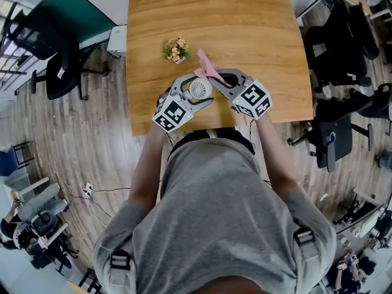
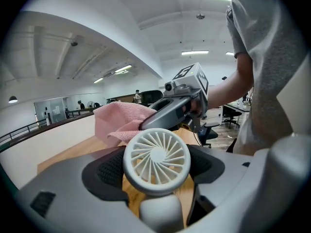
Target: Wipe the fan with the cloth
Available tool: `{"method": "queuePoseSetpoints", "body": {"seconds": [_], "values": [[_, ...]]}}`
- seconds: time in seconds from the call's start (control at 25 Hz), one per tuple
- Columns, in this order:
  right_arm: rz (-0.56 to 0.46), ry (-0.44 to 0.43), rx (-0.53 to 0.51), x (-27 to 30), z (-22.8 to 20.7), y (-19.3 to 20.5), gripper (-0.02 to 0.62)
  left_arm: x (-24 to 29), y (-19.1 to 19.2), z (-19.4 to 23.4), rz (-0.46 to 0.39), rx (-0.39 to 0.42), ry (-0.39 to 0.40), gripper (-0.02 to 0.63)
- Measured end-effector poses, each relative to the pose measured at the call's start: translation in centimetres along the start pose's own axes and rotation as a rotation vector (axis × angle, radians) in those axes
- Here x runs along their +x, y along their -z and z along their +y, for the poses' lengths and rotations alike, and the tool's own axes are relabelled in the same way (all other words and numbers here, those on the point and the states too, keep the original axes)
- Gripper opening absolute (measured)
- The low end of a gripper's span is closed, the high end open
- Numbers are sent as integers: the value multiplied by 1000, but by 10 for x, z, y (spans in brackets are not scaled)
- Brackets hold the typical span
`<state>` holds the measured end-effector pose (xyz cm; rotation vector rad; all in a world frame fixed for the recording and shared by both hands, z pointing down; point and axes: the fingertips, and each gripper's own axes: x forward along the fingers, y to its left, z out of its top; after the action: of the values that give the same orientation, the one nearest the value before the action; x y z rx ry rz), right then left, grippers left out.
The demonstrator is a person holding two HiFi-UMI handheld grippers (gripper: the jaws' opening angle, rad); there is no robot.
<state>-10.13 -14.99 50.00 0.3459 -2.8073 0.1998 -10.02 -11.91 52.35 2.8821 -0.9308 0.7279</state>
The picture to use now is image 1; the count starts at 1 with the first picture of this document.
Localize black mesh office chair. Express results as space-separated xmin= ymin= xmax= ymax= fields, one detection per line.
xmin=304 ymin=3 xmax=373 ymax=93
xmin=6 ymin=6 xmax=111 ymax=101
xmin=347 ymin=1 xmax=382 ymax=61

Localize person's head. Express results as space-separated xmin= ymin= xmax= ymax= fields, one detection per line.
xmin=198 ymin=276 xmax=295 ymax=294

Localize white work desk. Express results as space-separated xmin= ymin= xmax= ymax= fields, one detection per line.
xmin=333 ymin=188 xmax=392 ymax=257

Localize black office chair grey armrests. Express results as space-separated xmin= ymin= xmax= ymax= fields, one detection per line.
xmin=287 ymin=98 xmax=375 ymax=173

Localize small white handheld fan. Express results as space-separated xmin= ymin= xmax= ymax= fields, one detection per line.
xmin=180 ymin=78 xmax=214 ymax=101

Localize white ventilated box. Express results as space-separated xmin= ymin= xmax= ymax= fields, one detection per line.
xmin=107 ymin=25 xmax=128 ymax=59

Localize grey shoulder strap with buckle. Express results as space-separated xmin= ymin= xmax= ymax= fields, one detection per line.
xmin=108 ymin=249 xmax=135 ymax=294
xmin=293 ymin=228 xmax=321 ymax=294

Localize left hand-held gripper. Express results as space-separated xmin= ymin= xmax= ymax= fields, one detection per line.
xmin=151 ymin=73 xmax=215 ymax=133

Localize person's left hand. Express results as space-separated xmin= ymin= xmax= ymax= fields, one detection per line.
xmin=156 ymin=86 xmax=172 ymax=110

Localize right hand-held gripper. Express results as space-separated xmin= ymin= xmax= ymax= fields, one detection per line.
xmin=208 ymin=68 xmax=273 ymax=121

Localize pink cloth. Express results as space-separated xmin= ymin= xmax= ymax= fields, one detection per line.
xmin=193 ymin=48 xmax=225 ymax=83

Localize person's right forearm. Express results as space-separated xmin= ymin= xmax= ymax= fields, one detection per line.
xmin=254 ymin=111 xmax=300 ymax=195

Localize black chair with curved headrest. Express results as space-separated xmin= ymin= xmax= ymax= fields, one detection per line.
xmin=352 ymin=83 xmax=392 ymax=119

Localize black floor cable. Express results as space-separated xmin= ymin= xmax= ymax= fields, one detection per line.
xmin=64 ymin=182 xmax=132 ymax=220

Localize yellow round table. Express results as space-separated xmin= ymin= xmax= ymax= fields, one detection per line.
xmin=66 ymin=280 xmax=92 ymax=294

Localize green partition panel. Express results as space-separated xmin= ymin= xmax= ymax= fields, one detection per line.
xmin=18 ymin=0 xmax=119 ymax=51

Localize person's black shorts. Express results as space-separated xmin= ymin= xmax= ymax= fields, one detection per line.
xmin=167 ymin=127 xmax=257 ymax=157

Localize black metal stool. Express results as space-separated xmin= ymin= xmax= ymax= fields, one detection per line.
xmin=12 ymin=141 xmax=34 ymax=168
xmin=78 ymin=268 xmax=102 ymax=294

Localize person's left forearm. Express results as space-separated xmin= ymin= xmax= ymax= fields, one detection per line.
xmin=127 ymin=122 xmax=168 ymax=206

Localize person's grey t-shirt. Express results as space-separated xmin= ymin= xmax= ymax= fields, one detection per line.
xmin=93 ymin=138 xmax=337 ymax=294

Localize blue bin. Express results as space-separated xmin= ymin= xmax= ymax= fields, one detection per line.
xmin=0 ymin=150 xmax=21 ymax=177

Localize potted flowers in white pot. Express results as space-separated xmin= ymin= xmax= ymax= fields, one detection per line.
xmin=163 ymin=37 xmax=191 ymax=65

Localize black metal railing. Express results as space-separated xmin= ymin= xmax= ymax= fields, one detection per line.
xmin=0 ymin=0 xmax=34 ymax=94

